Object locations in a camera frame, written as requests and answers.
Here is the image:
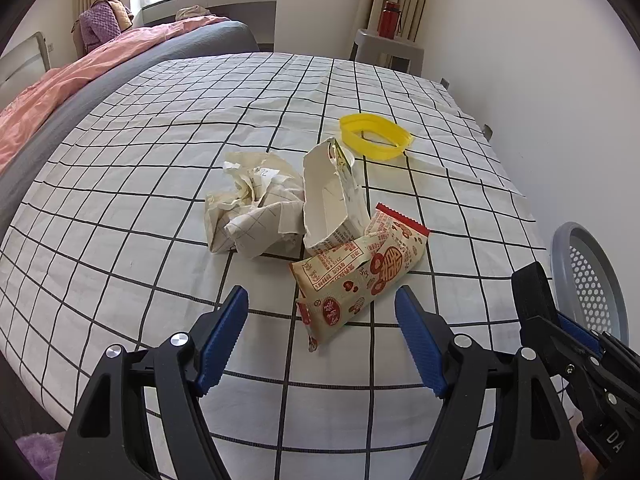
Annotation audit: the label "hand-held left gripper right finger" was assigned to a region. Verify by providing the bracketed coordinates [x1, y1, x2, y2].
[394, 285, 583, 480]

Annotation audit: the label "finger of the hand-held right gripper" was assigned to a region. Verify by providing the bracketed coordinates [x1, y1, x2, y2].
[590, 331, 640, 392]
[511, 261, 603, 377]

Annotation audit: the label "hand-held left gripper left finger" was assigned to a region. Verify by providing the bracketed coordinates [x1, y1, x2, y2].
[59, 285, 249, 480]

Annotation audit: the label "grey perforated plastic basket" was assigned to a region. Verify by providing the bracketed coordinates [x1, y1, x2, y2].
[551, 222, 630, 346]

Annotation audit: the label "red print snack packet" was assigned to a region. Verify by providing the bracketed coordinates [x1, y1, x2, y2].
[290, 202, 431, 353]

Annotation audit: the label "beige paper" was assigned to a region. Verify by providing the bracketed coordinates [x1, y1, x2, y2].
[204, 151, 307, 260]

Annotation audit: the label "torn white carton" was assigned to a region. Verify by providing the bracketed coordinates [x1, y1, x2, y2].
[301, 137, 372, 257]

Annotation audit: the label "yellow plastic ring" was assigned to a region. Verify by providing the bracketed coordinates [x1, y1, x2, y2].
[339, 113, 416, 161]

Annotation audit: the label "black checked white cloth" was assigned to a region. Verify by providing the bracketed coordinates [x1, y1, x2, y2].
[0, 52, 556, 480]

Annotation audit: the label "purple fluffy cloth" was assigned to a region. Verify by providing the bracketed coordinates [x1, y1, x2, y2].
[15, 432, 66, 480]

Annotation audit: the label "grey bed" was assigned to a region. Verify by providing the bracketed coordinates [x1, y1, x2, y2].
[0, 20, 261, 211]

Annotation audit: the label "grey plastic stool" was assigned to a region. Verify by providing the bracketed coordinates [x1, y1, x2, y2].
[350, 28, 426, 76]

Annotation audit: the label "pink blanket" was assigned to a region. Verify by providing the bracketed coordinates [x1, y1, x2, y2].
[0, 15, 231, 176]

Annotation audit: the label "red water bottle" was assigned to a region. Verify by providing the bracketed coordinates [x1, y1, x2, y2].
[378, 1, 402, 38]

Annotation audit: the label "bay window ledge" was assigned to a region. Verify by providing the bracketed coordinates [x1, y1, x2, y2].
[132, 0, 278, 53]

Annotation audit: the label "purple quilted bag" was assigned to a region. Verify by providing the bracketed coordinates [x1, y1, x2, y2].
[72, 0, 135, 54]

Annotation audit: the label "grey headboard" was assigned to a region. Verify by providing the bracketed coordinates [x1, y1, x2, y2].
[0, 31, 53, 111]

